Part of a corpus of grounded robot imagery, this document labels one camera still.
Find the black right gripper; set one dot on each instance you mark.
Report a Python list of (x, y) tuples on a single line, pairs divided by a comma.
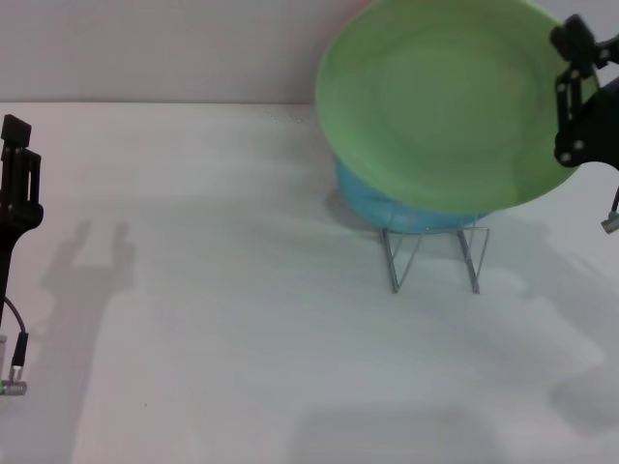
[(602, 125)]

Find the green plastic plate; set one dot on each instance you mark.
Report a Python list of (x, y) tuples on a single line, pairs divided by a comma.
[(445, 106)]

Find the light blue plastic plate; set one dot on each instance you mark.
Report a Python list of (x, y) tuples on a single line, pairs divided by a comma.
[(367, 203)]

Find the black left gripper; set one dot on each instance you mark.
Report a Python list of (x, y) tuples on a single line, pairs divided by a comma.
[(14, 222)]

